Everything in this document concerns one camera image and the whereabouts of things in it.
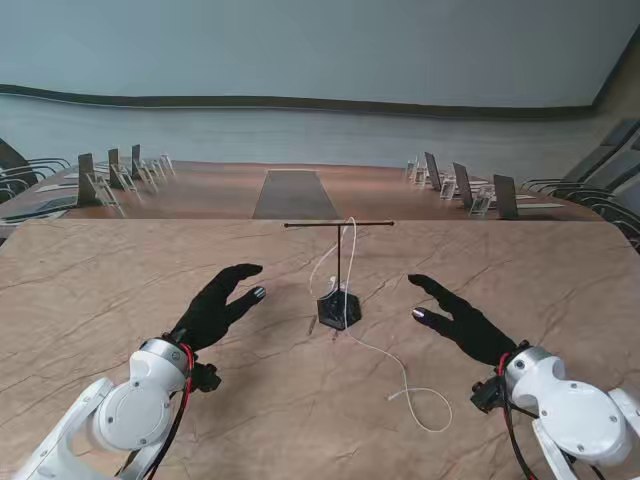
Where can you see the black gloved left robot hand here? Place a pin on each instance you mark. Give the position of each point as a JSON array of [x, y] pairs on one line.
[[210, 310]]

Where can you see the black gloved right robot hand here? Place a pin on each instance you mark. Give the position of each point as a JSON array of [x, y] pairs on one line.
[[470, 325]]

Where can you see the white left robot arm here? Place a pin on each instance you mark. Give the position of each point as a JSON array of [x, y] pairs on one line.
[[135, 410]]

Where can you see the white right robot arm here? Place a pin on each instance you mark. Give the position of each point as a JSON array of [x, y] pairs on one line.
[[575, 415]]

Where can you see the black T-bar rack marble base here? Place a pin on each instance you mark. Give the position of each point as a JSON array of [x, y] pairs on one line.
[[340, 310]]

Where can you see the printed conference room backdrop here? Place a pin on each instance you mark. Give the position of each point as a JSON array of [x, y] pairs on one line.
[[320, 75]]

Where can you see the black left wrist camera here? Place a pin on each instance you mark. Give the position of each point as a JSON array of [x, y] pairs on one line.
[[206, 378]]

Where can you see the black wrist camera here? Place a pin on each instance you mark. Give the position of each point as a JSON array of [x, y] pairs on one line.
[[206, 378], [486, 395]]

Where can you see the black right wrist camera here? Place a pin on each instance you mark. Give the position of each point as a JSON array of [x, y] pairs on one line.
[[486, 395]]

